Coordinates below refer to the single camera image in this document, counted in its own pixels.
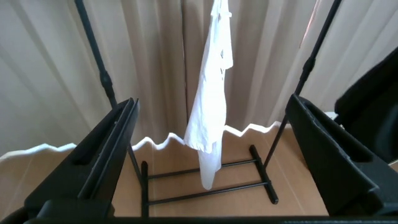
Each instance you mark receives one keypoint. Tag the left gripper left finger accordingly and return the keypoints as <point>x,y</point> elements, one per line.
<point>62,186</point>

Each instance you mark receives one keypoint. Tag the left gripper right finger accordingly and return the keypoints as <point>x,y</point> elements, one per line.
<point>342,180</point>

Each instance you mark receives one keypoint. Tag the white printed t-shirt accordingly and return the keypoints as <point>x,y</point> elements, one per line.
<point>208,109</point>

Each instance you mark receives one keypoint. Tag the beige curtain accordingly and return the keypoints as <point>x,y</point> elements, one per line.
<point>46,62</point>

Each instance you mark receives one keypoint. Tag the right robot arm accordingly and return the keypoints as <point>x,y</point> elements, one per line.
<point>382,93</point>

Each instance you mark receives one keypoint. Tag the black clothes rack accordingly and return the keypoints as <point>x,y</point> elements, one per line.
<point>105,79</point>

